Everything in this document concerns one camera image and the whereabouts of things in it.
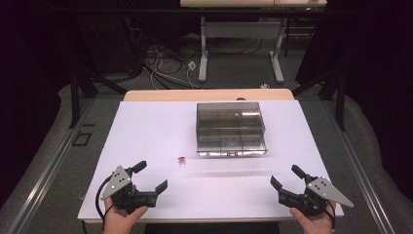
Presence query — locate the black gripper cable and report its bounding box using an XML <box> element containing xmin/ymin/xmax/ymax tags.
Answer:
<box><xmin>325</xmin><ymin>199</ymin><xmax>337</xmax><ymax>230</ymax></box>
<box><xmin>94</xmin><ymin>175</ymin><xmax>115</xmax><ymax>230</ymax></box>

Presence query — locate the white-legged desk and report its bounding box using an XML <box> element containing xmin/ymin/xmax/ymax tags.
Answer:
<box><xmin>179</xmin><ymin>0</ymin><xmax>328</xmax><ymax>84</ymax></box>

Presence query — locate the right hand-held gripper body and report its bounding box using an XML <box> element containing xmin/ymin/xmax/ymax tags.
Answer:
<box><xmin>278</xmin><ymin>175</ymin><xmax>356</xmax><ymax>217</ymax></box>

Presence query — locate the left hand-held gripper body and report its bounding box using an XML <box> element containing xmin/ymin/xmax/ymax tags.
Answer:
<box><xmin>100</xmin><ymin>165</ymin><xmax>159</xmax><ymax>215</ymax></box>

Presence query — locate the black curtain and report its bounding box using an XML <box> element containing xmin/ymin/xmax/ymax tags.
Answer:
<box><xmin>295</xmin><ymin>0</ymin><xmax>413</xmax><ymax>203</ymax></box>
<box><xmin>0</xmin><ymin>0</ymin><xmax>144</xmax><ymax>209</ymax></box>

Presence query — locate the black metal stand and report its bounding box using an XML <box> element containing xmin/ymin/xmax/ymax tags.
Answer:
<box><xmin>68</xmin><ymin>66</ymin><xmax>129</xmax><ymax>130</ymax></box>
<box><xmin>291</xmin><ymin>69</ymin><xmax>348</xmax><ymax>132</ymax></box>

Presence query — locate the aluminium floor rail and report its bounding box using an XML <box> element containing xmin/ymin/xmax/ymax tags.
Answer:
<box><xmin>319</xmin><ymin>98</ymin><xmax>397</xmax><ymax>234</ymax></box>
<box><xmin>6</xmin><ymin>97</ymin><xmax>96</xmax><ymax>234</ymax></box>

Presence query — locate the bundle of floor cables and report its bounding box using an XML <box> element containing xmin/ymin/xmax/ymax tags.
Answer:
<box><xmin>130</xmin><ymin>25</ymin><xmax>264</xmax><ymax>91</ymax></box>

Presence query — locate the person's left hand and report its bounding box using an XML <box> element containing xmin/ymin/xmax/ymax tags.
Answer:
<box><xmin>102</xmin><ymin>194</ymin><xmax>149</xmax><ymax>234</ymax></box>

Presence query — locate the white table mat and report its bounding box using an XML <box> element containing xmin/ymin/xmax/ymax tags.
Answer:
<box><xmin>77</xmin><ymin>98</ymin><xmax>345</xmax><ymax>221</ymax></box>

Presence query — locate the clear plastic compartment box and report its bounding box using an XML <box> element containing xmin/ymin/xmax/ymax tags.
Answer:
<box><xmin>195</xmin><ymin>100</ymin><xmax>269</xmax><ymax>158</ymax></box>

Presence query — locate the person's right hand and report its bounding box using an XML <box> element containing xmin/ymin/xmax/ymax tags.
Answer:
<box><xmin>289</xmin><ymin>200</ymin><xmax>336</xmax><ymax>234</ymax></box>

